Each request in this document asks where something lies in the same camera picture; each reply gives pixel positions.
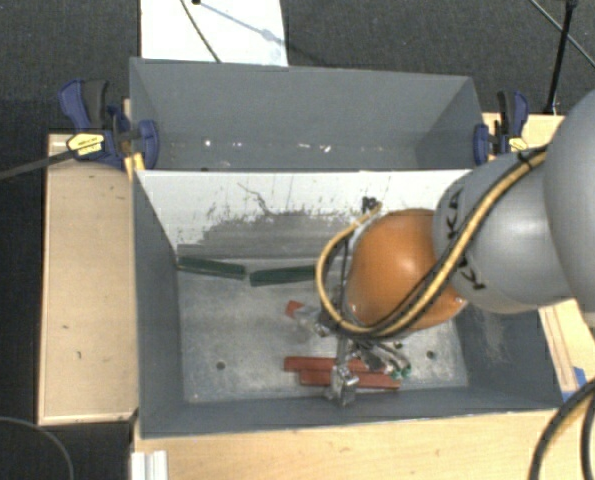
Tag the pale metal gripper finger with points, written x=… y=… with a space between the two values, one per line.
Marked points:
x=342 y=385
x=313 y=322

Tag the dark green flat block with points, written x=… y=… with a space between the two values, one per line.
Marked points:
x=282 y=276
x=212 y=267

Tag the red-brown flat block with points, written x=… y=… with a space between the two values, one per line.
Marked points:
x=317 y=379
x=309 y=364
x=294 y=310

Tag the grey metal bin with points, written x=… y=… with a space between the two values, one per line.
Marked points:
x=257 y=328

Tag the pale wood board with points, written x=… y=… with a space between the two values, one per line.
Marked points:
x=87 y=288

